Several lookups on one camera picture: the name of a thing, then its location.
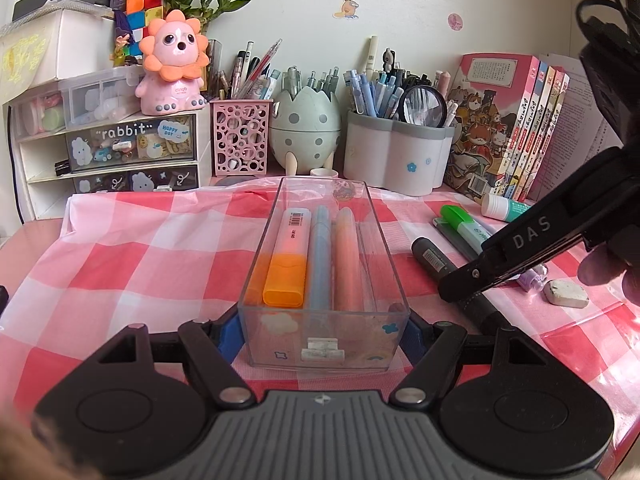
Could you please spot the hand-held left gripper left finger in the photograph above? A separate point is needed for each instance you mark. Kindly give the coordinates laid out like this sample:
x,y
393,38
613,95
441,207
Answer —
x,y
227,335

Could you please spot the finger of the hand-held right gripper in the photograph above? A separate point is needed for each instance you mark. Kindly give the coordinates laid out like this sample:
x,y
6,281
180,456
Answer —
x,y
532,235

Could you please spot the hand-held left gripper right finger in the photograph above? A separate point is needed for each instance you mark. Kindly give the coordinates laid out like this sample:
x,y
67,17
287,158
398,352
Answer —
x,y
412,337

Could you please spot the clear plastic organizer box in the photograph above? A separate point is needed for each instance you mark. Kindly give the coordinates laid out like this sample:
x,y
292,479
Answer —
x,y
280,355

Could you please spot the white eraser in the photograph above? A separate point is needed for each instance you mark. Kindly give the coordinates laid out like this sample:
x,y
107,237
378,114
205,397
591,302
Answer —
x,y
565,294

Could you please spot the green highlighter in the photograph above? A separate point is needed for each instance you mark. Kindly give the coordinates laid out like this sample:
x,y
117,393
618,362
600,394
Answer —
x,y
465,225

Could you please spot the orange highlighter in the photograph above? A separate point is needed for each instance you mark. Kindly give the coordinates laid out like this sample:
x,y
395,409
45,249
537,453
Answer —
x,y
285,280

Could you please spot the black marker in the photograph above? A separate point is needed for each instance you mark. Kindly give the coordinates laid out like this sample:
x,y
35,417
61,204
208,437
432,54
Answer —
x,y
432,257

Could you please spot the pink marker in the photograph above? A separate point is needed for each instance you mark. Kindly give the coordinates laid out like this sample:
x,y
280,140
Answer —
x,y
347,260

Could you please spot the light blue marker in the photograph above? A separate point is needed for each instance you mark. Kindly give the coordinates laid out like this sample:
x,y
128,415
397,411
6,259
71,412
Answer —
x,y
320,260

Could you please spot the person's right hand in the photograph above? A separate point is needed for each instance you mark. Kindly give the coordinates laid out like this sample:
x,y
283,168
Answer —
x,y
605,265

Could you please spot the green and white glue stick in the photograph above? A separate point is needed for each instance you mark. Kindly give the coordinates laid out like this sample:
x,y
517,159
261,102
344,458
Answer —
x,y
500,207

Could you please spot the stack of printed papers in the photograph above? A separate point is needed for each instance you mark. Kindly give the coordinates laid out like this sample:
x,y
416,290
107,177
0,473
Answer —
x,y
575,130

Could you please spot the cartoon comic book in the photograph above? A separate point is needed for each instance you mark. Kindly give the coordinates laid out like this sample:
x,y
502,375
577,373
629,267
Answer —
x,y
541,110
549,110
556,110
531,110
480,120

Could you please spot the dark pencil lead case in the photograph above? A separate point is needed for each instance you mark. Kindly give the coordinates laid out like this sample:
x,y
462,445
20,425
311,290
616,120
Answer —
x,y
452,240

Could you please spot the pink checkered tablecloth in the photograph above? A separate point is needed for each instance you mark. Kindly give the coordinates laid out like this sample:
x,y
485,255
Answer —
x,y
150,270

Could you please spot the grey round coaster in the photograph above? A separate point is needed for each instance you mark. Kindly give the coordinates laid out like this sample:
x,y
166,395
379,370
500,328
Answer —
x,y
240,181

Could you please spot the grey white flower-shaped pen holder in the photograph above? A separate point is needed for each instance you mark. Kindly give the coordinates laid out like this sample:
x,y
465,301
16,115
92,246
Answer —
x,y
390,155

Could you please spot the magnifying glass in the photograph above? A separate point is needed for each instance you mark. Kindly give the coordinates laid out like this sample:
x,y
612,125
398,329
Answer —
x,y
422,107

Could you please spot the low clear sticker drawer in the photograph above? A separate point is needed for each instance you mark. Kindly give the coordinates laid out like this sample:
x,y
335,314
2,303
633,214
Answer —
x,y
135,180

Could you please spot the pink perforated pen holder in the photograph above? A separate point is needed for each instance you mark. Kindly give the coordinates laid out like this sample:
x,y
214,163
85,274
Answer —
x,y
240,135

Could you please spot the tall clear sticker drawer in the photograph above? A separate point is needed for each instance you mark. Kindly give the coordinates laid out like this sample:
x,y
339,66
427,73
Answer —
x,y
130,142

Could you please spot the bunch of blue black pens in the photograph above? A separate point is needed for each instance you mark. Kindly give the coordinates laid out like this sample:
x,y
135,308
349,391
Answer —
x,y
370,92

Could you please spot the green egg-shaped pen holder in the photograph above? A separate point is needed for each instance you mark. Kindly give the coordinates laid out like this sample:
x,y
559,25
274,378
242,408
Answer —
x,y
305,125

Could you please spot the white desktop drawer organizer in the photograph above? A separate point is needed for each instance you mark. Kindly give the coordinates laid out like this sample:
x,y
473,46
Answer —
x,y
40,155

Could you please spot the bunch of pens, pink holder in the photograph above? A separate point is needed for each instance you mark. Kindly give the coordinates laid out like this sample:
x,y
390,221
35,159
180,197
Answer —
x,y
247,75

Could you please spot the bunch of green pens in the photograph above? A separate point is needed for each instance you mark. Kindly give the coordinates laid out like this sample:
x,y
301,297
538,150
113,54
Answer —
x,y
292,80

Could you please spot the glass vase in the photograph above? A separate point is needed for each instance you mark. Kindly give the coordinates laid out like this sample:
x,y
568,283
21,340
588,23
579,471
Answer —
x,y
215,65

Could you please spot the clear compartment storage box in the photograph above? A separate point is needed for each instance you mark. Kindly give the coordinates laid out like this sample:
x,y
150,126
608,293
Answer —
x,y
90,95

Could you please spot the pink lion toy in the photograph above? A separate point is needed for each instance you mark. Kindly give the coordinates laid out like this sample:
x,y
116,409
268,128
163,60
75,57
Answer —
x,y
172,55

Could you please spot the small colourful figurine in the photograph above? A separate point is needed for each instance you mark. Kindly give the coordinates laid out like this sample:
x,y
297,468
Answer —
x,y
122,52

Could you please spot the purple tassel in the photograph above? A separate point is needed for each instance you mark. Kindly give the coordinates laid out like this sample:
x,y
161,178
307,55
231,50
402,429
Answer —
x,y
122,22

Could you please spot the white box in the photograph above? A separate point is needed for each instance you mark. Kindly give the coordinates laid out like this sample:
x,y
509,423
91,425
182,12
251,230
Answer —
x,y
80,40

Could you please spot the colourful puzzle cube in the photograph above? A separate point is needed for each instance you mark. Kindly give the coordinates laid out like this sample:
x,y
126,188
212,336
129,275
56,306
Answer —
x,y
142,12

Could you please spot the clear bag yellow print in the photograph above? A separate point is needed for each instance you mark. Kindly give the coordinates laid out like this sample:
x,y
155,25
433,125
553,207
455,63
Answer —
x,y
22,57

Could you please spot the pink round wall sticker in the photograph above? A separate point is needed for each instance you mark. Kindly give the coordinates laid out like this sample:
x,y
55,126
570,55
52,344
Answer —
x,y
455,21

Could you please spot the orange animal wall sticker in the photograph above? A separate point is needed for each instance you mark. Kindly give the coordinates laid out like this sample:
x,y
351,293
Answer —
x,y
347,9

